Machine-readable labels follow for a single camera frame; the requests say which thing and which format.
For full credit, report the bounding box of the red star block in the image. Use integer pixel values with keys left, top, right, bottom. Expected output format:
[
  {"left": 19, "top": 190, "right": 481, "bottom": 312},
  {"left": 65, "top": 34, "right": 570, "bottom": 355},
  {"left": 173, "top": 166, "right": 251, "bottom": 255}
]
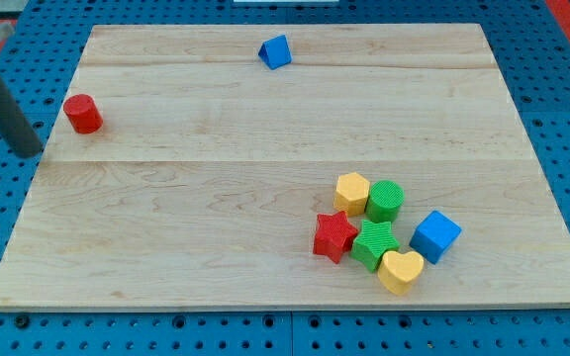
[{"left": 313, "top": 211, "right": 359, "bottom": 264}]

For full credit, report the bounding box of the wooden board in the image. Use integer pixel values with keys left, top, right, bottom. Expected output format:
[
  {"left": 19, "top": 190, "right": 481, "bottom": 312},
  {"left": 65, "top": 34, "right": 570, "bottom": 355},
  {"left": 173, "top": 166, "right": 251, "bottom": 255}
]
[{"left": 0, "top": 24, "right": 570, "bottom": 312}]

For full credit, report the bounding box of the green star block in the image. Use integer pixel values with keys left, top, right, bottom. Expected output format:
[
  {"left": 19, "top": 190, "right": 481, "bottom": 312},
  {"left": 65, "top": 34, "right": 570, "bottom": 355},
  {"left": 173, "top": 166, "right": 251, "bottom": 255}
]
[{"left": 350, "top": 220, "right": 400, "bottom": 273}]

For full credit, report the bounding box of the blue cube block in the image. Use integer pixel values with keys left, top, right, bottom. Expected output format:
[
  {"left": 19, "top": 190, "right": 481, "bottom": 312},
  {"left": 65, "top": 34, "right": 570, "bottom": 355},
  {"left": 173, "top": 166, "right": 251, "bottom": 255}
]
[{"left": 410, "top": 211, "right": 462, "bottom": 264}]

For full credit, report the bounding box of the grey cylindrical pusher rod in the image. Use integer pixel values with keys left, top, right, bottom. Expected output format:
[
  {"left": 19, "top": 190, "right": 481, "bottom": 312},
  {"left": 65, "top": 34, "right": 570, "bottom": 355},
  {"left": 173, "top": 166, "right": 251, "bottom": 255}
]
[{"left": 0, "top": 76, "right": 43, "bottom": 158}]

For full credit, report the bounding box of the green cylinder block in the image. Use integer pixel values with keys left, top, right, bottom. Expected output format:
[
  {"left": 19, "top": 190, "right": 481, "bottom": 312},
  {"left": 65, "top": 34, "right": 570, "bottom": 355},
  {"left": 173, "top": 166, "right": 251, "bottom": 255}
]
[{"left": 365, "top": 180, "right": 405, "bottom": 223}]

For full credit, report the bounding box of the yellow hexagon block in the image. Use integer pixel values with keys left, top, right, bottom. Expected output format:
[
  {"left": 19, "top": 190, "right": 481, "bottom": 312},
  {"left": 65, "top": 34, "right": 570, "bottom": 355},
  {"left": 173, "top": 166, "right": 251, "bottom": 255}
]
[{"left": 333, "top": 172, "right": 370, "bottom": 217}]

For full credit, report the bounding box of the blue triangular prism block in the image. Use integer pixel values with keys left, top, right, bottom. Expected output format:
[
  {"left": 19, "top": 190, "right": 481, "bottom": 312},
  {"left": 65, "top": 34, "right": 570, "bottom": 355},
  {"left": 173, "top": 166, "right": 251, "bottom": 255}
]
[{"left": 258, "top": 35, "right": 292, "bottom": 70}]

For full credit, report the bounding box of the yellow heart block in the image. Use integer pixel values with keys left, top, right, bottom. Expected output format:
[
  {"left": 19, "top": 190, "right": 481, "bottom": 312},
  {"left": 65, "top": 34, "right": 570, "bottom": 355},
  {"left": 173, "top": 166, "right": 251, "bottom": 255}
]
[{"left": 377, "top": 250, "right": 425, "bottom": 296}]

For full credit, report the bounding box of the red cylinder block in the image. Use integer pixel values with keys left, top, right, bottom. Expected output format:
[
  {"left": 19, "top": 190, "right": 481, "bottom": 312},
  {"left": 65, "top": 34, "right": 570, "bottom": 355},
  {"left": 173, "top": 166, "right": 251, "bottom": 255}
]
[{"left": 63, "top": 94, "right": 103, "bottom": 134}]

